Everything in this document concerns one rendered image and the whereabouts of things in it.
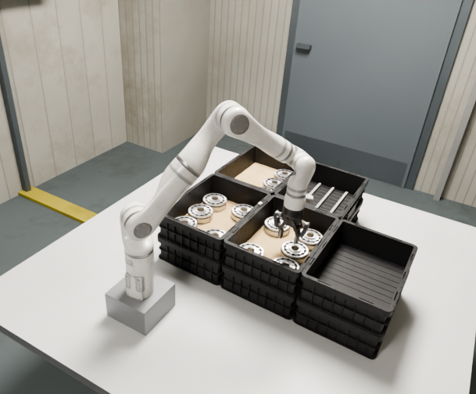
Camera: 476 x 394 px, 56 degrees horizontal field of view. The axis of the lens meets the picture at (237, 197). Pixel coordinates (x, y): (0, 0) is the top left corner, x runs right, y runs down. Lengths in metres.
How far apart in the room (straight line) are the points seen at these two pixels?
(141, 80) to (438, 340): 3.21
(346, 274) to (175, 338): 0.65
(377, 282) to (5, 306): 1.30
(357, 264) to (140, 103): 2.93
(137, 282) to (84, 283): 0.35
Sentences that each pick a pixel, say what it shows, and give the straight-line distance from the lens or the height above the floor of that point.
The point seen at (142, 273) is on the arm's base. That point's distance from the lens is 1.47.
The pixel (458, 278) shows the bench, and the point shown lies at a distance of 2.08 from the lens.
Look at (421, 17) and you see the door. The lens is 3.78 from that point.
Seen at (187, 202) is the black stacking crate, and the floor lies 0.89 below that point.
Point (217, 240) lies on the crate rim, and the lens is 1.58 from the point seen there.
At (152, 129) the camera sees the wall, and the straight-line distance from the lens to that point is 4.21.
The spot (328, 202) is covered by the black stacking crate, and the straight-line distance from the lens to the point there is 2.07.
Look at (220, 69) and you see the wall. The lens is 4.52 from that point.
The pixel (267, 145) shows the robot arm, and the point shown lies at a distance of 1.37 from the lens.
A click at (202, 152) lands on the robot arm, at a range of 1.32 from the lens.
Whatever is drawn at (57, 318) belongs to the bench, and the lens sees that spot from 1.68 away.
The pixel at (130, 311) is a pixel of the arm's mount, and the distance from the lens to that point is 1.53.
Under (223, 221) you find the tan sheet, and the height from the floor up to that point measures 0.83.
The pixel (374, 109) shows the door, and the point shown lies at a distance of 3.97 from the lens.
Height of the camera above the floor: 1.88
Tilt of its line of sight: 32 degrees down
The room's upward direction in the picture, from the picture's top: 5 degrees clockwise
